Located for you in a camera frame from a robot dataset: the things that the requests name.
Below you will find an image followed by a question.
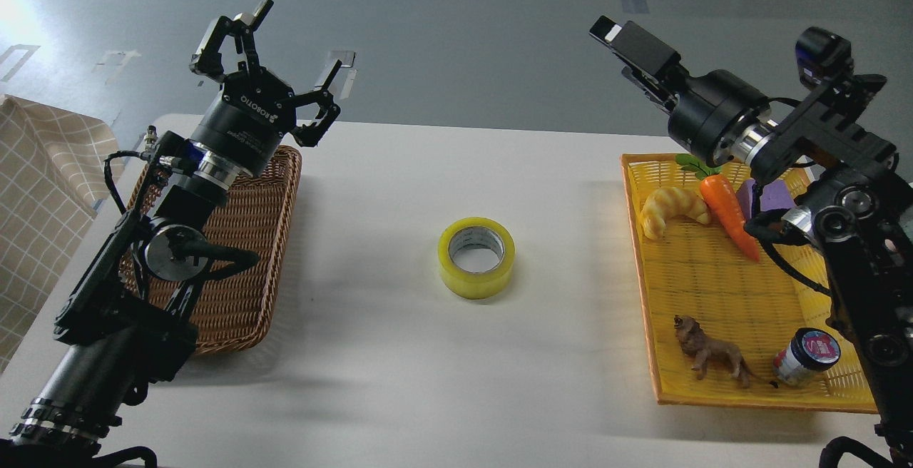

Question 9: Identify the yellow plastic tray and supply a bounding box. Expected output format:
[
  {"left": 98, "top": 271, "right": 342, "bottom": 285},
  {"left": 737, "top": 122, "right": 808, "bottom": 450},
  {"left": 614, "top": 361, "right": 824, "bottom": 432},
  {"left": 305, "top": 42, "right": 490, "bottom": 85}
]
[{"left": 621, "top": 153, "right": 876, "bottom": 414}]

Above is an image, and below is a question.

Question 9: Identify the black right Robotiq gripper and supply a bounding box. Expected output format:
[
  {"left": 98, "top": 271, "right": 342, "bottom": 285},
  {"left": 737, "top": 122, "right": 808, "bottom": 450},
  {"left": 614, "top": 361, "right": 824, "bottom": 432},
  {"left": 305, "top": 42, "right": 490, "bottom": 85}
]
[{"left": 589, "top": 16, "right": 770, "bottom": 168}]

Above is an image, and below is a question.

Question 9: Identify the grey floor outlet box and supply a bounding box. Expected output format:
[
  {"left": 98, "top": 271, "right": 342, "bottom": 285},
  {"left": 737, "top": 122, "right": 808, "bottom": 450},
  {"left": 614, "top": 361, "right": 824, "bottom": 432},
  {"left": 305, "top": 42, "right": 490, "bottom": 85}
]
[{"left": 328, "top": 51, "right": 357, "bottom": 68}]

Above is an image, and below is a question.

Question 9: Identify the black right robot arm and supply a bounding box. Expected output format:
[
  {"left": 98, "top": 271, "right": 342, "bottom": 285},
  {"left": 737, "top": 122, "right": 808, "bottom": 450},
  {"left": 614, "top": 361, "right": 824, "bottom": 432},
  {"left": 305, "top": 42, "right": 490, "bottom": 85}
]
[{"left": 589, "top": 16, "right": 912, "bottom": 467}]

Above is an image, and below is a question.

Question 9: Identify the orange toy carrot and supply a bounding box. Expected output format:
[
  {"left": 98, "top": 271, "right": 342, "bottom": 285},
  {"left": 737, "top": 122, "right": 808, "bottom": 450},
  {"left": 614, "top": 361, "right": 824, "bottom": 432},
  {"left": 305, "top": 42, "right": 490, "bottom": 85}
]
[{"left": 674, "top": 153, "right": 760, "bottom": 263}]

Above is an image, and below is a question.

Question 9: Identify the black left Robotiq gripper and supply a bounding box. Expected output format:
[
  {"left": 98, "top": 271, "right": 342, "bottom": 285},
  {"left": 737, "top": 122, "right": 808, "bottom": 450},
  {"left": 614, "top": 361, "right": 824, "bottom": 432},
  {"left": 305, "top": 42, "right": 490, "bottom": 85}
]
[{"left": 189, "top": 0, "right": 342, "bottom": 176}]

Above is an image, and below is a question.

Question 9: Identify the toy croissant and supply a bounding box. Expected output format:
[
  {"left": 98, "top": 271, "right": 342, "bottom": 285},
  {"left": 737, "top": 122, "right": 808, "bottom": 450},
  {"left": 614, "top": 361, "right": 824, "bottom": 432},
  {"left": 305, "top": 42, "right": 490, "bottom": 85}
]
[{"left": 640, "top": 186, "right": 712, "bottom": 240}]

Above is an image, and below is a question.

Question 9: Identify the small jar with red lid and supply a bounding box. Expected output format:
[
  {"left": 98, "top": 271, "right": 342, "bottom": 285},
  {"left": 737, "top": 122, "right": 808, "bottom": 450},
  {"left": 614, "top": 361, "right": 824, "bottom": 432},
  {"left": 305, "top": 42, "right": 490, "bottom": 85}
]
[{"left": 772, "top": 327, "right": 842, "bottom": 387}]

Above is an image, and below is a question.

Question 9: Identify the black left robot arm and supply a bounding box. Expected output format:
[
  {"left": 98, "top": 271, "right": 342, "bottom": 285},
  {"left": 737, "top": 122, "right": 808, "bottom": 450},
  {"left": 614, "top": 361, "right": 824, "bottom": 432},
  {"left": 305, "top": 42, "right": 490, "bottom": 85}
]
[{"left": 2, "top": 0, "right": 347, "bottom": 467}]

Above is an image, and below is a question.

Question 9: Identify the yellow tape roll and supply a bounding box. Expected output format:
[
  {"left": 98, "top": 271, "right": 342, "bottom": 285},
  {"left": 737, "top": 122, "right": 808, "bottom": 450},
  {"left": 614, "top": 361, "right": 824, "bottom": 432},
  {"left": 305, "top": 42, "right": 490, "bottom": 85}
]
[{"left": 437, "top": 217, "right": 516, "bottom": 301}]

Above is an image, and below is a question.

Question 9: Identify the brown toy lion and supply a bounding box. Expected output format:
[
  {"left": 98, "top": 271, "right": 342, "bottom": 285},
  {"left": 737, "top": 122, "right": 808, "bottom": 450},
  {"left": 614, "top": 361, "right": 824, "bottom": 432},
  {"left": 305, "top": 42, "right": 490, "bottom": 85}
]
[{"left": 673, "top": 315, "right": 780, "bottom": 389}]

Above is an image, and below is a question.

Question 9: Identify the brown wicker basket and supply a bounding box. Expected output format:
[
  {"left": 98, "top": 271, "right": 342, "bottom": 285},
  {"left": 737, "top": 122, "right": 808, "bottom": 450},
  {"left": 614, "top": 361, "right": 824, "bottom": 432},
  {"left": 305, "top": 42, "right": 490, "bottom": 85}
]
[{"left": 118, "top": 145, "right": 302, "bottom": 357}]

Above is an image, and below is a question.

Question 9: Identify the beige checkered cloth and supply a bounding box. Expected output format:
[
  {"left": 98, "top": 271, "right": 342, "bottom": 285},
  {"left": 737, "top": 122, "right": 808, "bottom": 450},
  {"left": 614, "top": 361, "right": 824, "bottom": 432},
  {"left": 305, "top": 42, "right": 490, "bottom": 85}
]
[{"left": 1, "top": 94, "right": 118, "bottom": 368}]

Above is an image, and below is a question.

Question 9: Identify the purple foam cube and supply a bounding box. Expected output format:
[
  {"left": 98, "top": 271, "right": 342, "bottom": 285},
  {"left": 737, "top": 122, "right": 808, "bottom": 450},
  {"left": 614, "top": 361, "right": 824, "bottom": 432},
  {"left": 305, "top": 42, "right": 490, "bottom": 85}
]
[{"left": 735, "top": 178, "right": 795, "bottom": 222}]

